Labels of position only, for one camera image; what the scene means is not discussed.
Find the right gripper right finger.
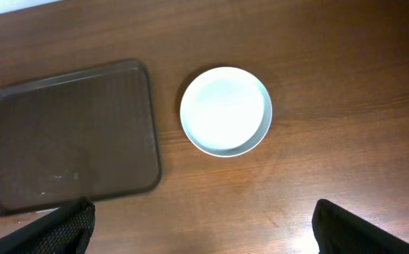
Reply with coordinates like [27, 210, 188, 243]
[312, 199, 409, 254]

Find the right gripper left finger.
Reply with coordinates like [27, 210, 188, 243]
[0, 198, 95, 254]

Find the white plate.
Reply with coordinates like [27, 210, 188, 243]
[179, 66, 273, 157]

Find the brown plastic serving tray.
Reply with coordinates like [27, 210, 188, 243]
[0, 59, 163, 217]

